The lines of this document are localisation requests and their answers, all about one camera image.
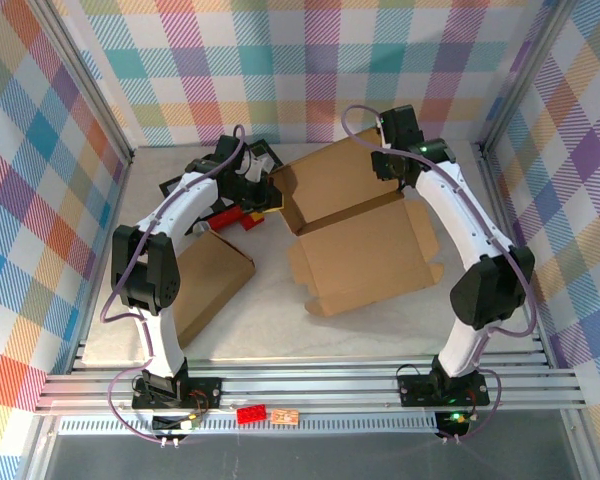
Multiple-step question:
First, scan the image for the brown cardboard box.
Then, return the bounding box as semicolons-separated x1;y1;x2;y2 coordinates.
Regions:
268;126;446;318
171;228;257;347

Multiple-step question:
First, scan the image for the red toy brick shape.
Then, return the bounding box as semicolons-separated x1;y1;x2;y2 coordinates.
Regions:
205;206;265;232

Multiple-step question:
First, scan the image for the black grey checkerboard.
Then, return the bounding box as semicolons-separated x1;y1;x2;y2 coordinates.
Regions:
159;142;284;211

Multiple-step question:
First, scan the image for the flat red toy brick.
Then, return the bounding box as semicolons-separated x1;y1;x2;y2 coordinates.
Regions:
235;403;269;426

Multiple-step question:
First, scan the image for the small black controller board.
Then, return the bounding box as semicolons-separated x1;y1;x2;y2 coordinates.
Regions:
151;412;205;435
435;409;472;437

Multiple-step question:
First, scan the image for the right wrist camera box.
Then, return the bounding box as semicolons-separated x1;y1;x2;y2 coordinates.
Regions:
381;104;425;147

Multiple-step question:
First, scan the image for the aluminium side rail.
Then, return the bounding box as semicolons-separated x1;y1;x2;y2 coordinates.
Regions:
477;144;556;369

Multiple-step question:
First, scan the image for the aluminium frame post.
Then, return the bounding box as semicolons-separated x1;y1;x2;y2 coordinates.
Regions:
477;0;579;156
27;0;135;165

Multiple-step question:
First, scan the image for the aluminium mounting rail beam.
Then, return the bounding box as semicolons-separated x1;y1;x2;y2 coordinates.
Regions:
33;355;590;416

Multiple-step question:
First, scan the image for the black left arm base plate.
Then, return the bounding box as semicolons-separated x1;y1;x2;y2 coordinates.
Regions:
131;377;225;410

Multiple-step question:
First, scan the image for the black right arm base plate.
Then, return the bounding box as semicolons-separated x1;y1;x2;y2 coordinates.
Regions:
397;372;492;408

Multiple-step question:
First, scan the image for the white slotted cable duct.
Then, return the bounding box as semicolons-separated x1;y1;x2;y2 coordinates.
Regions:
57;413;441;437

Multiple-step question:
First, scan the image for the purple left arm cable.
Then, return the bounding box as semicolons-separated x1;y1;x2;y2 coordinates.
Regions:
102;123;246;445

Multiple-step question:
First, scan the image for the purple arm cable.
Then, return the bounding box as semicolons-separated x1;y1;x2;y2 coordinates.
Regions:
341;103;539;445
102;123;246;445

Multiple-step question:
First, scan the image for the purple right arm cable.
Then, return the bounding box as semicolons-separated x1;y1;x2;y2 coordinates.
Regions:
341;103;539;445

